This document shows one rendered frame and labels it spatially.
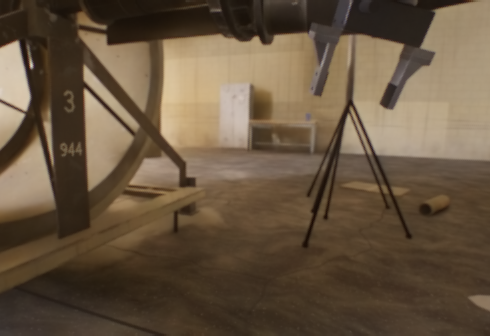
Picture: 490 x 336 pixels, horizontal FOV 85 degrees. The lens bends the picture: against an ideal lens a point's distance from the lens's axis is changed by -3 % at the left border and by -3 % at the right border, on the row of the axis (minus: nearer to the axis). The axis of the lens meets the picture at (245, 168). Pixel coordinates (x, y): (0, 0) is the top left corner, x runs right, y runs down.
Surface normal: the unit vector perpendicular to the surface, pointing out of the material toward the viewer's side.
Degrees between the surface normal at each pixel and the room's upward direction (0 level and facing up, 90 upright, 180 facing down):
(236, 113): 90
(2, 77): 91
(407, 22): 113
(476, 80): 90
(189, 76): 90
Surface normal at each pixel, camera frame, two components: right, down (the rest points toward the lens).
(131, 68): -0.31, 0.09
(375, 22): 0.07, 0.52
